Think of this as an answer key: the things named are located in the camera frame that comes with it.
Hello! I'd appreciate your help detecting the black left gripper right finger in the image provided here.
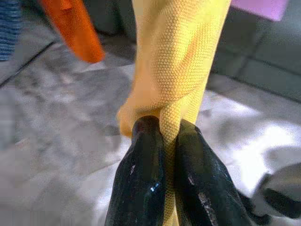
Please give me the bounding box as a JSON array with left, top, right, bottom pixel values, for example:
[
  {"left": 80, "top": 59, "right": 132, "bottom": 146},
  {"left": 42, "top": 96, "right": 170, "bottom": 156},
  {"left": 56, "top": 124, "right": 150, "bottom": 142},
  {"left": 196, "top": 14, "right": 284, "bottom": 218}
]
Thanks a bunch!
[{"left": 174, "top": 119, "right": 253, "bottom": 226}]

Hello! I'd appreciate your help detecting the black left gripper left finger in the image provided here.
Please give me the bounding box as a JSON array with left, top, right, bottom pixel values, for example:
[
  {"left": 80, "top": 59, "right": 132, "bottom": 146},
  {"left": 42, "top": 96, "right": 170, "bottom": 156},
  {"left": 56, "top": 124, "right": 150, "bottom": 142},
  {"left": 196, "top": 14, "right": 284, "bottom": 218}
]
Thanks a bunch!
[{"left": 104, "top": 116, "right": 167, "bottom": 226}]

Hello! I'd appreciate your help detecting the yellow shirt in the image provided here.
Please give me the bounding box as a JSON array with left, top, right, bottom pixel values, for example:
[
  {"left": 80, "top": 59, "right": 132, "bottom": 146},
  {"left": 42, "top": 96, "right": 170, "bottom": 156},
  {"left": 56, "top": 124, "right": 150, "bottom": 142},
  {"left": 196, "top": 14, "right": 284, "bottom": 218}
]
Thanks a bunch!
[{"left": 116, "top": 0, "right": 232, "bottom": 226}]

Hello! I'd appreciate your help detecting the orange shirt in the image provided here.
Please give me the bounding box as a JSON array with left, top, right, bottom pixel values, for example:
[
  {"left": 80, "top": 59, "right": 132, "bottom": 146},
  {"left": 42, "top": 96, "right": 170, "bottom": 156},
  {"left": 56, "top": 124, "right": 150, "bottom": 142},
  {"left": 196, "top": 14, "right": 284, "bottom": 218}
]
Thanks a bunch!
[{"left": 39, "top": 0, "right": 106, "bottom": 64}]

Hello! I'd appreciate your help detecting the pink sofa mat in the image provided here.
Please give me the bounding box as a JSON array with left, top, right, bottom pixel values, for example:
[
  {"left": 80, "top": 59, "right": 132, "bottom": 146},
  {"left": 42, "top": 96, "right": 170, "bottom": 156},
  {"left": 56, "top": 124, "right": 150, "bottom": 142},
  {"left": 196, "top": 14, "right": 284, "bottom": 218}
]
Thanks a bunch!
[{"left": 231, "top": 0, "right": 291, "bottom": 23}]

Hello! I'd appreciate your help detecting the blue plaid shirt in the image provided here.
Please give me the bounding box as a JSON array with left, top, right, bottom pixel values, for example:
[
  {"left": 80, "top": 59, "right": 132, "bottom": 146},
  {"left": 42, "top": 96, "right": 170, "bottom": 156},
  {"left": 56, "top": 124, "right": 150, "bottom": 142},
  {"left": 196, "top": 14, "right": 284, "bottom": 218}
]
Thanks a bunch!
[{"left": 0, "top": 0, "right": 24, "bottom": 62}]

